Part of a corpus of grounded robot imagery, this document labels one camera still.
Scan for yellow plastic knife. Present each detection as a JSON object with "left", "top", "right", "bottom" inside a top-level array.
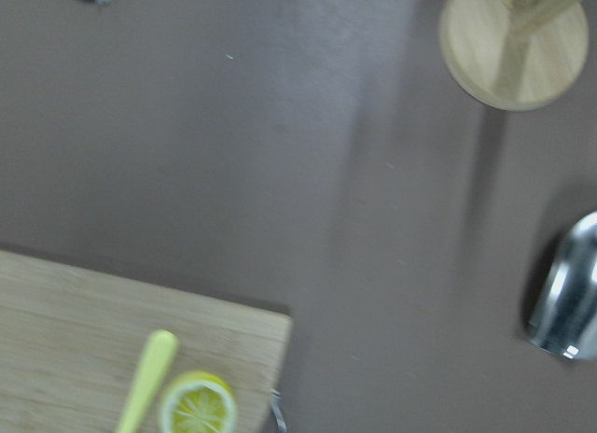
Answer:
[{"left": 115, "top": 329, "right": 179, "bottom": 433}]

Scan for thick lemon half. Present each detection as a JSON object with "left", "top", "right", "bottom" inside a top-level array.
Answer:
[{"left": 158, "top": 370, "right": 238, "bottom": 433}]

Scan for bamboo cutting board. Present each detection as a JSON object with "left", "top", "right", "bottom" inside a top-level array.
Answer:
[{"left": 1, "top": 252, "right": 292, "bottom": 432}]

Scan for wooden mug tree stand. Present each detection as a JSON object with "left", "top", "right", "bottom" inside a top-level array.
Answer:
[{"left": 438, "top": 0, "right": 590, "bottom": 112}]

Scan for metal ice scoop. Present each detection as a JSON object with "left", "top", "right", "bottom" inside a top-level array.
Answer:
[{"left": 527, "top": 212, "right": 596, "bottom": 361}]

